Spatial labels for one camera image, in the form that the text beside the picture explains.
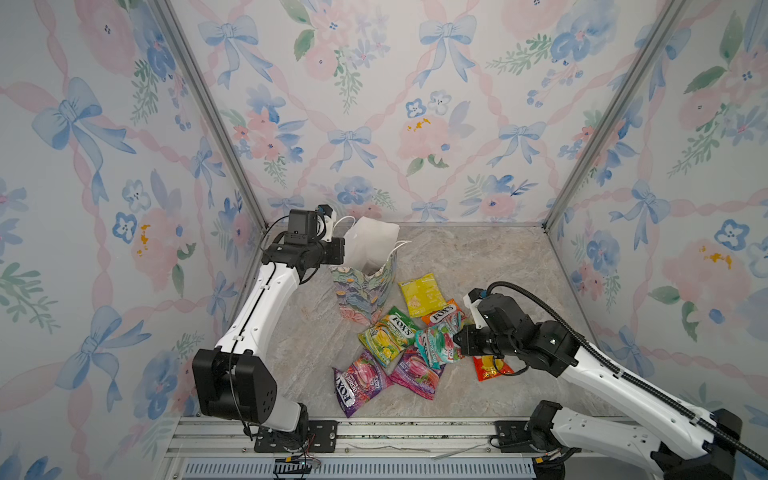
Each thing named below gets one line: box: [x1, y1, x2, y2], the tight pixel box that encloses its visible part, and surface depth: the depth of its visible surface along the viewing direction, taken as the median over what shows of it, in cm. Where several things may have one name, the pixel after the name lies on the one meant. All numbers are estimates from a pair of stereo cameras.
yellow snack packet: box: [398, 273, 447, 318], surface depth 100 cm
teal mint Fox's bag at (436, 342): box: [415, 315, 466, 370], surface depth 77 cm
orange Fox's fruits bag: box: [422, 299, 468, 334], surface depth 94 cm
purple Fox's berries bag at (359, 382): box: [332, 352, 394, 418], surface depth 81 cm
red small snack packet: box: [472, 355, 514, 382], surface depth 85 cm
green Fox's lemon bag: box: [358, 306, 419, 368], surface depth 90 cm
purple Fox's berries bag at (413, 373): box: [389, 347, 446, 400], surface depth 83 cm
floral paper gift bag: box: [330, 216, 412, 326], surface depth 87 cm
